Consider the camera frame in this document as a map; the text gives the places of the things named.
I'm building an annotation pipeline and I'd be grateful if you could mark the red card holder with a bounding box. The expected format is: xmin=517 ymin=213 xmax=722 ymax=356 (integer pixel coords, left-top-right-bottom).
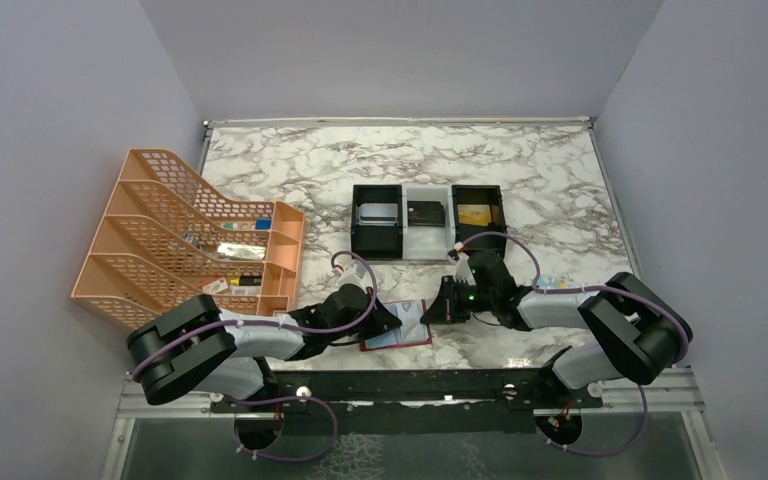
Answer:
xmin=360 ymin=300 xmax=433 ymax=352

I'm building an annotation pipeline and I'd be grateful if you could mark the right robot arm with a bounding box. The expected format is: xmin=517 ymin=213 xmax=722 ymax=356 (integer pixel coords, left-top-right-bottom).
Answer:
xmin=421 ymin=251 xmax=692 ymax=398

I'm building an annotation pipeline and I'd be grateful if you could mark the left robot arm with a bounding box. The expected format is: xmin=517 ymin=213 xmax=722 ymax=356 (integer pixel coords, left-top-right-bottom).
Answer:
xmin=126 ymin=284 xmax=402 ymax=405

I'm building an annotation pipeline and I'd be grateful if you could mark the gold card in bin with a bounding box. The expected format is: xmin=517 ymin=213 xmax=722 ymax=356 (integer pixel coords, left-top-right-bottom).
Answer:
xmin=457 ymin=204 xmax=504 ymax=227

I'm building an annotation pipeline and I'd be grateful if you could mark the silver card in bin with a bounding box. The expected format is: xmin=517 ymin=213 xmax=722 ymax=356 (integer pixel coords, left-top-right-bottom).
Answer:
xmin=357 ymin=203 xmax=400 ymax=226

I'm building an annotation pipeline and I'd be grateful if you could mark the black card in bin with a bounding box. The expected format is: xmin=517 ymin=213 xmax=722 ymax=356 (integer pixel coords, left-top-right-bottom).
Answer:
xmin=407 ymin=200 xmax=446 ymax=227

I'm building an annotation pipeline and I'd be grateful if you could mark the blue plastic packaged item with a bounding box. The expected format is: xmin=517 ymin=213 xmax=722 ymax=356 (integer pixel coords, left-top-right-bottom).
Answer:
xmin=537 ymin=275 xmax=571 ymax=290

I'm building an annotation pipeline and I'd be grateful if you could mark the right black bin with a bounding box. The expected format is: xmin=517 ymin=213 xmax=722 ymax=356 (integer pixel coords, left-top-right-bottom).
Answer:
xmin=451 ymin=184 xmax=508 ymax=242

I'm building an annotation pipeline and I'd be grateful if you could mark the black bin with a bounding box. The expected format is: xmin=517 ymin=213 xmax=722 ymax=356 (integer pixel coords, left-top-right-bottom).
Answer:
xmin=350 ymin=184 xmax=403 ymax=261
xmin=451 ymin=184 xmax=508 ymax=242

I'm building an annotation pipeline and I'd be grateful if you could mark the left black bin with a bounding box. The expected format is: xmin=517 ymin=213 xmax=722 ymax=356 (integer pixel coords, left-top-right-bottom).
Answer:
xmin=350 ymin=184 xmax=403 ymax=261

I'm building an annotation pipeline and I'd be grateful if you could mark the white middle bin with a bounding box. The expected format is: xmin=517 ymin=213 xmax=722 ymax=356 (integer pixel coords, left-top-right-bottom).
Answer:
xmin=401 ymin=184 xmax=455 ymax=261

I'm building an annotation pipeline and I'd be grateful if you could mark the yellow black marker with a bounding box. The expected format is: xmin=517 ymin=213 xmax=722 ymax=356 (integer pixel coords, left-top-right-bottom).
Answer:
xmin=228 ymin=276 xmax=262 ymax=286

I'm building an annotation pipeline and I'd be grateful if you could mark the blue item in organizer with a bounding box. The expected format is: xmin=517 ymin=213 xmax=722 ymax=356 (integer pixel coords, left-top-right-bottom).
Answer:
xmin=254 ymin=218 xmax=271 ymax=230

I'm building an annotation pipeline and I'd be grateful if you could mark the silver foil packet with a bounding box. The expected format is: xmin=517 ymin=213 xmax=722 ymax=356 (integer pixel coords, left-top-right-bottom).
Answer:
xmin=216 ymin=242 xmax=266 ymax=261

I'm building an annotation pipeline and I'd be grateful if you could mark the orange plastic file organizer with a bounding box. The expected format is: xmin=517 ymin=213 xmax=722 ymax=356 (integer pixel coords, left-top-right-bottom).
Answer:
xmin=71 ymin=148 xmax=305 ymax=330

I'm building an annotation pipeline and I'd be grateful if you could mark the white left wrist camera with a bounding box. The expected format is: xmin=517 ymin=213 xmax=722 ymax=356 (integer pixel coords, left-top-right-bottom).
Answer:
xmin=337 ymin=261 xmax=371 ymax=289

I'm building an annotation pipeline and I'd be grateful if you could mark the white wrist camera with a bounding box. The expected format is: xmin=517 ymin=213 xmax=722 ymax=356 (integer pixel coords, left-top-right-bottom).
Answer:
xmin=447 ymin=242 xmax=475 ymax=285
xmin=337 ymin=261 xmax=371 ymax=289

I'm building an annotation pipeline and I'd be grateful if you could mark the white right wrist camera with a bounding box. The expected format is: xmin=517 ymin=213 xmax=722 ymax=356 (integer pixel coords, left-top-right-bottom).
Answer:
xmin=447 ymin=242 xmax=475 ymax=285

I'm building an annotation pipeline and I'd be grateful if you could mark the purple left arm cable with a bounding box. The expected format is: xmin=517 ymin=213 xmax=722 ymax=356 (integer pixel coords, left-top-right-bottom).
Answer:
xmin=130 ymin=250 xmax=379 ymax=382

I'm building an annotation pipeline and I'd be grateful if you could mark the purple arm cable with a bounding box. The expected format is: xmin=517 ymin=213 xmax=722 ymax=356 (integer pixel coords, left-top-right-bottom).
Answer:
xmin=453 ymin=231 xmax=690 ymax=460
xmin=130 ymin=250 xmax=379 ymax=382

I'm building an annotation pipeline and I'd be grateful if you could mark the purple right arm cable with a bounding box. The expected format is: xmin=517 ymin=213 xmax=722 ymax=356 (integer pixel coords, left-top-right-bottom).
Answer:
xmin=453 ymin=231 xmax=690 ymax=460

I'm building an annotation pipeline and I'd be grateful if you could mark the black mounting rail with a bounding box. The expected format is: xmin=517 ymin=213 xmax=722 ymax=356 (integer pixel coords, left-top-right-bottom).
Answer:
xmin=210 ymin=368 xmax=603 ymax=436

